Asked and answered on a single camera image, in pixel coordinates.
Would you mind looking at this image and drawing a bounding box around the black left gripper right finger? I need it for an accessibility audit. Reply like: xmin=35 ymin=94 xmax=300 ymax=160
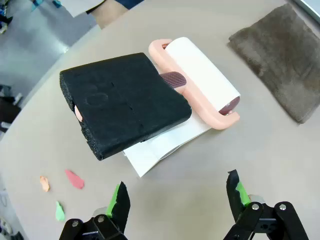
xmin=222 ymin=169 xmax=310 ymax=240

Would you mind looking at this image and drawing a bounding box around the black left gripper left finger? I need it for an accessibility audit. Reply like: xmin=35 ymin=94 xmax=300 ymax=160
xmin=59 ymin=181 xmax=131 ymax=240

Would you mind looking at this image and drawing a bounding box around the black foam handle block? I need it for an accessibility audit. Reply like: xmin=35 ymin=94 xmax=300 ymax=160
xmin=59 ymin=52 xmax=193 ymax=162

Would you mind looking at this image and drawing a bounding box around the pink lint roller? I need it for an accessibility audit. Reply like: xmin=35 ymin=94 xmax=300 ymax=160
xmin=74 ymin=36 xmax=242 ymax=130

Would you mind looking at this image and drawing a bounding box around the brown towel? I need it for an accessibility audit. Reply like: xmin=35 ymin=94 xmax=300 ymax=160
xmin=227 ymin=2 xmax=320 ymax=125

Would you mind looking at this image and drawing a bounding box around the person's right hand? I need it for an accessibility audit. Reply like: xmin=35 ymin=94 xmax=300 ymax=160
xmin=91 ymin=0 xmax=132 ymax=30

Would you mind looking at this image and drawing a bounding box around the red paper scrap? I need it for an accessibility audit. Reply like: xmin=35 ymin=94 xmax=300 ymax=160
xmin=64 ymin=169 xmax=85 ymax=190

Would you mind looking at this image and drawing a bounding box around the white folded stand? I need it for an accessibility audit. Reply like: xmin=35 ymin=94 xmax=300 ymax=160
xmin=122 ymin=113 xmax=213 ymax=178

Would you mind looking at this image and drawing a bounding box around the green paper scrap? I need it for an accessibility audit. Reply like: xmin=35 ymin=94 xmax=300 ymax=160
xmin=54 ymin=200 xmax=66 ymax=222

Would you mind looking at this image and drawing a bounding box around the dark brown bag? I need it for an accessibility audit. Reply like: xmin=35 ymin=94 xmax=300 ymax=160
xmin=0 ymin=96 xmax=22 ymax=126

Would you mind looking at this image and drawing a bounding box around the silver metal tray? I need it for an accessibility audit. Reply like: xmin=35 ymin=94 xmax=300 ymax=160
xmin=293 ymin=0 xmax=320 ymax=17

